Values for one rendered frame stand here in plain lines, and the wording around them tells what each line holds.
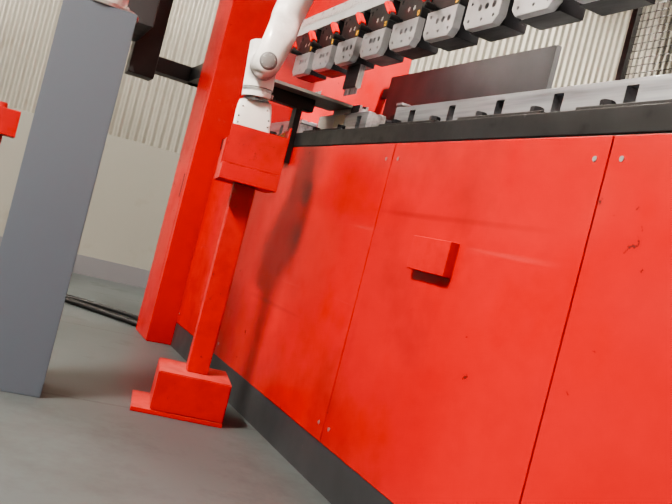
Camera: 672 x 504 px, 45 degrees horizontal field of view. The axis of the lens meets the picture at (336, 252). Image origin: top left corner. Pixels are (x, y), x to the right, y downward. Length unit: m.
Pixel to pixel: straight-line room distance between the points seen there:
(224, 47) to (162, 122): 2.04
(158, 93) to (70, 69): 3.29
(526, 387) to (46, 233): 1.29
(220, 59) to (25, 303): 1.60
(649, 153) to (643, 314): 0.24
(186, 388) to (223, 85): 1.55
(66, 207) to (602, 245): 1.36
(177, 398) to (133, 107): 3.38
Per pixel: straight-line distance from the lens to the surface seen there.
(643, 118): 1.32
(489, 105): 1.89
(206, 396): 2.28
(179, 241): 3.40
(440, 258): 1.61
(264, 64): 2.20
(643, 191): 1.27
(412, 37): 2.31
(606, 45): 6.70
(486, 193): 1.57
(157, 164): 5.42
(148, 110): 5.44
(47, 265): 2.18
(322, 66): 2.88
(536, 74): 2.75
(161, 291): 3.41
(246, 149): 2.24
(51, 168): 2.17
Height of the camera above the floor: 0.55
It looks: level
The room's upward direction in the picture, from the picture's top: 14 degrees clockwise
